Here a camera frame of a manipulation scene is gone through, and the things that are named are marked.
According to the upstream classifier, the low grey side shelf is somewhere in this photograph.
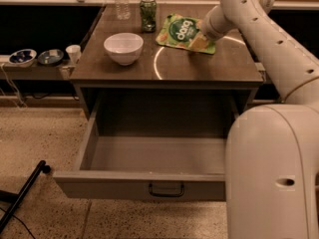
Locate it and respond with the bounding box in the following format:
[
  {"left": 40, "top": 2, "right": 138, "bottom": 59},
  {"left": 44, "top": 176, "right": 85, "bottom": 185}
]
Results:
[{"left": 0, "top": 61, "right": 74, "bottom": 81}]

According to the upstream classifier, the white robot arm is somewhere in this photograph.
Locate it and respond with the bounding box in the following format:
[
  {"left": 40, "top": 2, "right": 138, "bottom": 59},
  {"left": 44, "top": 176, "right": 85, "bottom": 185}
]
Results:
[{"left": 201, "top": 0, "right": 319, "bottom": 239}]

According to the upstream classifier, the green soda can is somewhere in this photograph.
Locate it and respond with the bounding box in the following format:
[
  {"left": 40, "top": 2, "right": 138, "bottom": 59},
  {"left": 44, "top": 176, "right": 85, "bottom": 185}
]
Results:
[{"left": 140, "top": 0, "right": 157, "bottom": 33}]

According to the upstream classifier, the clear plastic water bottle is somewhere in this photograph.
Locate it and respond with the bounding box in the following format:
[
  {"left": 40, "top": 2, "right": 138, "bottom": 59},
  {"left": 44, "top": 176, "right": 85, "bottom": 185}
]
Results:
[{"left": 115, "top": 0, "right": 131, "bottom": 20}]

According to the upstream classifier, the black stand leg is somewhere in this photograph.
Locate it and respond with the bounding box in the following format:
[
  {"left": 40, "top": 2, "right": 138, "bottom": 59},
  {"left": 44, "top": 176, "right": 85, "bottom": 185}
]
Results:
[{"left": 0, "top": 160, "right": 51, "bottom": 233}]

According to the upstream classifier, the white cable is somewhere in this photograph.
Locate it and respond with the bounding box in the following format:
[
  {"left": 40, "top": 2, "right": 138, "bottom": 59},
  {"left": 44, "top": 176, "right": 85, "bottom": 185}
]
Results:
[{"left": 0, "top": 63, "right": 28, "bottom": 111}]

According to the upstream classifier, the green rice chip bag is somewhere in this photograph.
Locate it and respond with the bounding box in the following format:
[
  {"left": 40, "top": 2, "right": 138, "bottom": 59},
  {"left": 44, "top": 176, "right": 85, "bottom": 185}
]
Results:
[{"left": 156, "top": 14, "right": 215, "bottom": 55}]

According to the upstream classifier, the blue patterned bowl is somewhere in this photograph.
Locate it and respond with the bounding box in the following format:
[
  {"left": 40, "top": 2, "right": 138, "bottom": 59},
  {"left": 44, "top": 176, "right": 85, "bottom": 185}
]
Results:
[{"left": 9, "top": 49, "right": 37, "bottom": 68}]

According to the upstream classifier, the small white paper cup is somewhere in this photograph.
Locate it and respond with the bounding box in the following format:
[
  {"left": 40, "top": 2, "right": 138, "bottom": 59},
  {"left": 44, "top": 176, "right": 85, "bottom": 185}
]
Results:
[{"left": 66, "top": 45, "right": 82, "bottom": 64}]

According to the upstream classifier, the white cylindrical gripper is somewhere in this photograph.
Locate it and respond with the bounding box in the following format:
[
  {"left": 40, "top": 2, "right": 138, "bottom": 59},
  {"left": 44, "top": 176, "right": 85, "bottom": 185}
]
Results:
[{"left": 189, "top": 5, "right": 237, "bottom": 52}]

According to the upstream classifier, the grey cabinet with wooden top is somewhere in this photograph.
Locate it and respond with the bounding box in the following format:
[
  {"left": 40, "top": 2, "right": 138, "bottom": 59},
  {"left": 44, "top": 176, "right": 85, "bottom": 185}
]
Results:
[{"left": 71, "top": 4, "right": 263, "bottom": 114}]

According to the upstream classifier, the dark blue shallow bowl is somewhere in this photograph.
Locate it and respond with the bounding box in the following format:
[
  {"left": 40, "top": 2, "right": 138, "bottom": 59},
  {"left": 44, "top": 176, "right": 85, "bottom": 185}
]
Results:
[{"left": 38, "top": 49, "right": 64, "bottom": 66}]

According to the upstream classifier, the white ceramic bowl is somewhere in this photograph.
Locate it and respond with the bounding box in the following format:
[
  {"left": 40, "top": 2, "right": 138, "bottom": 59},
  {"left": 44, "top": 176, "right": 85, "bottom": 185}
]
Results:
[{"left": 104, "top": 33, "right": 144, "bottom": 66}]

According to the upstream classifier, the open grey top drawer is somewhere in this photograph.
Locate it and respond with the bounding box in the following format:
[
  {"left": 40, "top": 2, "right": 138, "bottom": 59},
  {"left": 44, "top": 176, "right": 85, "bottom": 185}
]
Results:
[{"left": 54, "top": 92, "right": 237, "bottom": 201}]

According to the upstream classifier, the black drawer handle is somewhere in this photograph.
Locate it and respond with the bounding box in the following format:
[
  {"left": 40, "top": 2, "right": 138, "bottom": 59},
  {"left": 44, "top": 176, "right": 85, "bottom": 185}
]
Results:
[{"left": 149, "top": 182, "right": 184, "bottom": 198}]

